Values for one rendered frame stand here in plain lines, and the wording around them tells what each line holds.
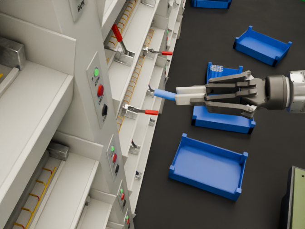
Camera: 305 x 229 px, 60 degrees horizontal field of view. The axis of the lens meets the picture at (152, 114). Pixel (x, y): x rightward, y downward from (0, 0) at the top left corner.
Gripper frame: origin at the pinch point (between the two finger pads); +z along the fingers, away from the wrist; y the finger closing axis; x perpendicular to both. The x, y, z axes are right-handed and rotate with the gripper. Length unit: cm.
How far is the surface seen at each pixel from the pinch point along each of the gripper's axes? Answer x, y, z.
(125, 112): 6.1, -0.3, 19.0
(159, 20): 4.8, -45.5, 17.2
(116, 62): -11.5, 0.2, 15.1
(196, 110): 62, -51, 10
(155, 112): 6.8, -0.9, 10.6
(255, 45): 71, -117, -23
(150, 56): 7.1, -26.8, 17.6
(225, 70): 62, -83, -4
